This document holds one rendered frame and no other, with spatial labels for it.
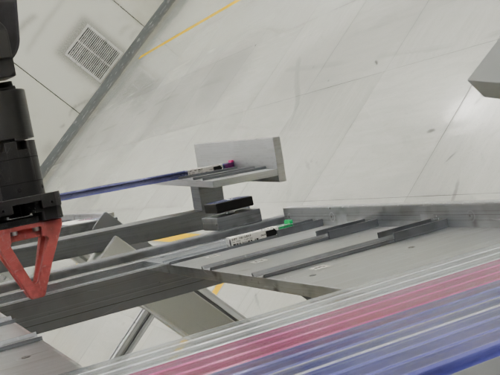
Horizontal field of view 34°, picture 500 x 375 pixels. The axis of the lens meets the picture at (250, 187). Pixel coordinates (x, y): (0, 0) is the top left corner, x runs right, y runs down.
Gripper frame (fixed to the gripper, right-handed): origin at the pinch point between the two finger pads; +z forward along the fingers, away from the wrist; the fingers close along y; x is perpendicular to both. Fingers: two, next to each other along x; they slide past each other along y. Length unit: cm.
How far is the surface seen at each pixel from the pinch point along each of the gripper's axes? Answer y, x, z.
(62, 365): 33.0, -5.0, 0.8
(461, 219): 25.4, 32.8, -0.1
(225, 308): -81, 53, 24
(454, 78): -119, 160, -19
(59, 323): -7.9, 3.3, 5.3
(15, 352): 24.9, -6.4, 0.9
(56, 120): -749, 185, -72
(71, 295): -7.9, 5.2, 2.6
